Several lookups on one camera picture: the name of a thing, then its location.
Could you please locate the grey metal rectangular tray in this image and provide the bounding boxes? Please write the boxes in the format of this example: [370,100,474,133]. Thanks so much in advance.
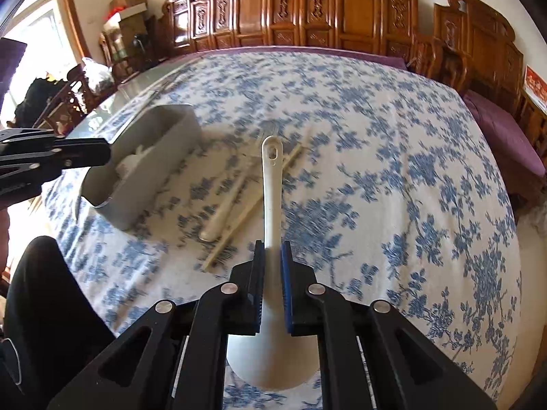
[80,104,201,231]

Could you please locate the blue floral tablecloth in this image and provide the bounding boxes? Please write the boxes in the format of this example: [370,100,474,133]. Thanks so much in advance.
[43,53,521,398]

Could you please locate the cream plastic chopstick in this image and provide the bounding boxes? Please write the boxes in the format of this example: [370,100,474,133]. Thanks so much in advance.
[202,143,303,271]

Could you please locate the red greeting card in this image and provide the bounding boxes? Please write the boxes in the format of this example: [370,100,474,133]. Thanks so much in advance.
[525,66,547,111]

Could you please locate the long carved wooden sofa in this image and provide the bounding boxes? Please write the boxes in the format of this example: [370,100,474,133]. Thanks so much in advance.
[158,0,418,61]

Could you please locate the carved wooden armchair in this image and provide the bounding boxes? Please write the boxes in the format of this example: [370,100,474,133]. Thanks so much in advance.
[409,0,524,114]

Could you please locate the purple armchair cushion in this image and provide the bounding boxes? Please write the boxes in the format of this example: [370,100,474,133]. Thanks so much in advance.
[464,90,546,178]

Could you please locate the white plastic soup spoon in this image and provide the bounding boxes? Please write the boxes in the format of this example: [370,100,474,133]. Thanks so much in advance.
[227,136,319,391]

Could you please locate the stacked cardboard boxes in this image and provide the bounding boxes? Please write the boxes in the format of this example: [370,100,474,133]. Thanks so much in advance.
[100,0,147,63]

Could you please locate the dark wooden dining chair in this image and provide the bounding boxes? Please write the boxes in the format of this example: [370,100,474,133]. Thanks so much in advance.
[33,64,105,136]

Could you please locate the black bag on chair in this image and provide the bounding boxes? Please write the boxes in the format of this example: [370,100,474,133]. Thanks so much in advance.
[15,78,67,128]

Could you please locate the purple sofa cushion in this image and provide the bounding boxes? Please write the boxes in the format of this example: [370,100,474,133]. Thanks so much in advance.
[202,45,407,70]

